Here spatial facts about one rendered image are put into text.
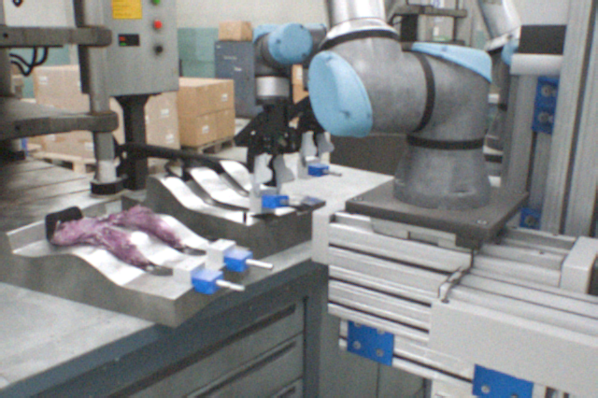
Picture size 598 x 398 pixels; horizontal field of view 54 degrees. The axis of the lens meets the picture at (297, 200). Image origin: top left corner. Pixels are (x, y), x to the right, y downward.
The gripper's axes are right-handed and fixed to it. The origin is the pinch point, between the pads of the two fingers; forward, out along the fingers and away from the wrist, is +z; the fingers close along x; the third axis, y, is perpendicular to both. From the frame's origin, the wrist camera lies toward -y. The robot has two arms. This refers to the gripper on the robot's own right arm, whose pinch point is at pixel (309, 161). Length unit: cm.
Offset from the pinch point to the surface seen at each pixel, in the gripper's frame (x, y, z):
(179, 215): -36.0, -9.8, 9.1
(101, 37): -25, -58, -31
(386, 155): 322, -184, 74
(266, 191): -29.4, 13.1, 0.3
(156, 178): -36.0, -18.6, 1.6
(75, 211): -58, -17, 5
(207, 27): 500, -642, -38
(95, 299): -69, 9, 13
